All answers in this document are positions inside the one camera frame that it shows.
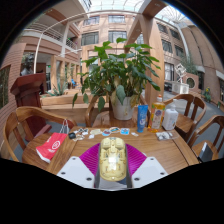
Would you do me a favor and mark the black notebook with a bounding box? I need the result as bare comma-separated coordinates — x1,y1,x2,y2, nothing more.
198,142,214,163

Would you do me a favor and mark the yellow computer mouse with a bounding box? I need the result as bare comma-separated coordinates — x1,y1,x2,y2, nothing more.
98,136,128,183

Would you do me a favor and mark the white pump bottle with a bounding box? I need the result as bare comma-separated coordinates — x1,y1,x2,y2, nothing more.
161,98,179,131

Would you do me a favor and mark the small blue sticker card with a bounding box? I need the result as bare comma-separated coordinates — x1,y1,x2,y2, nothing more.
119,127,131,136

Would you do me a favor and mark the red paper bag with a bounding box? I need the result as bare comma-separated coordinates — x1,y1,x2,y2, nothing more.
35,119,71,164

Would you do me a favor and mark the dark bust statue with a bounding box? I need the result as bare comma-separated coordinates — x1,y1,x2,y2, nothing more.
19,54,36,77

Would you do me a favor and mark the wooden armchair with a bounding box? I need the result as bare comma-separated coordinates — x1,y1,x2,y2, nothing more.
188,114,224,163
1,105,78,164
84,94,149,128
163,93,208,144

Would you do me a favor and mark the small cream sticker card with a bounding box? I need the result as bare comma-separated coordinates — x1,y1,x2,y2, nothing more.
89,128,103,136

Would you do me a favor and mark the green plant in white pot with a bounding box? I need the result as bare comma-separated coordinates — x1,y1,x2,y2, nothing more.
72,37,162,121

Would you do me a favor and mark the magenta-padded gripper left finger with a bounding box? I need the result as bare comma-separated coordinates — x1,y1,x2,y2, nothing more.
56,143,103,190

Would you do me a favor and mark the dark red wooden lectern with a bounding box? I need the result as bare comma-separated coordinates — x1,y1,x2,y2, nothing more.
9,73,48,141

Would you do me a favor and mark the white abstract sculpture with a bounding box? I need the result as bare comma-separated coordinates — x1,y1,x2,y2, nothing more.
171,63,190,95

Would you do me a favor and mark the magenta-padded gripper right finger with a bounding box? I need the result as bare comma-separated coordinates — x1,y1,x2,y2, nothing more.
124,143,169,190

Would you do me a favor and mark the blue squeeze tube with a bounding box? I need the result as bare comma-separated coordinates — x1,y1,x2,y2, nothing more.
136,104,149,134

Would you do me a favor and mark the clear tissue packet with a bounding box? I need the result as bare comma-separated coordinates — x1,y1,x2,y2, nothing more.
155,130,174,141

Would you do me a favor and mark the spiky green agave plant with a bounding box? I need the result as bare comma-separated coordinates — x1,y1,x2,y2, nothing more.
46,78,69,98

